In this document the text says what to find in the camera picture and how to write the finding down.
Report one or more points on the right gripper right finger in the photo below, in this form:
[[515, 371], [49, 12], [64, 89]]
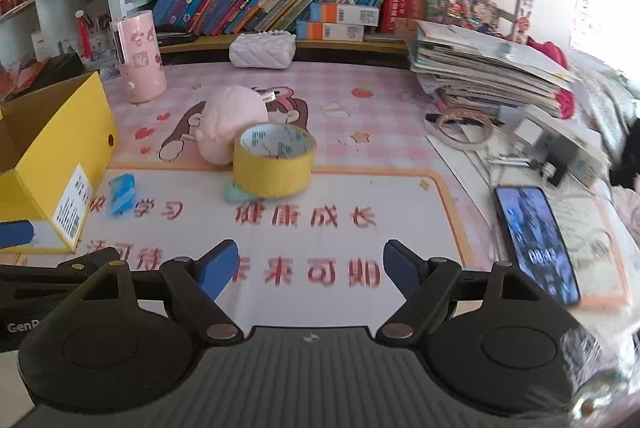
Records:
[[426, 285]]

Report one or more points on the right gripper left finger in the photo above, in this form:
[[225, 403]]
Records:
[[194, 286]]

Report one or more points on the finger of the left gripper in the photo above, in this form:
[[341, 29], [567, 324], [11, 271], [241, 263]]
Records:
[[16, 233]]

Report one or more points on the yellow cardboard box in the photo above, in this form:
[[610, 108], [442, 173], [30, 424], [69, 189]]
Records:
[[55, 145]]

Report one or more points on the blue eraser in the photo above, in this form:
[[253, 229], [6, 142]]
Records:
[[122, 192]]

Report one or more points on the black smartphone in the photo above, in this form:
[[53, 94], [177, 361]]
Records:
[[534, 241]]

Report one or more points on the yellow tape roll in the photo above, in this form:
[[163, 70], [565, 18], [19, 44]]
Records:
[[272, 161]]

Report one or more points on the printed desk mat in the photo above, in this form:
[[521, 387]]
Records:
[[314, 258]]

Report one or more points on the pink plush toy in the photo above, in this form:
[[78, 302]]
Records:
[[228, 111]]

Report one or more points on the pink cylindrical container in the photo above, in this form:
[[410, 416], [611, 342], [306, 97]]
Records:
[[138, 53]]

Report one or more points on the white power adapter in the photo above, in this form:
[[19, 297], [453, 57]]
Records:
[[550, 141]]

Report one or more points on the red tassel ornament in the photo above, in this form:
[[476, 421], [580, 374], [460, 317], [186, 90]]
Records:
[[85, 24]]

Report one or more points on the stack of magazines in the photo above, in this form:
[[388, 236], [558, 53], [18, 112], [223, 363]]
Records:
[[484, 73]]

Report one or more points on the white quilted pouch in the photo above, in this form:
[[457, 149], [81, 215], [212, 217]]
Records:
[[263, 50]]

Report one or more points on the lower orange white box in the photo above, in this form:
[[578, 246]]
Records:
[[329, 31]]

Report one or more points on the orange white box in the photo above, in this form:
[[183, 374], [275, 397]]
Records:
[[329, 31], [346, 14]]

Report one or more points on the upper orange white box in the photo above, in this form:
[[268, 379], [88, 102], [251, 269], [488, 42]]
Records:
[[346, 14]]

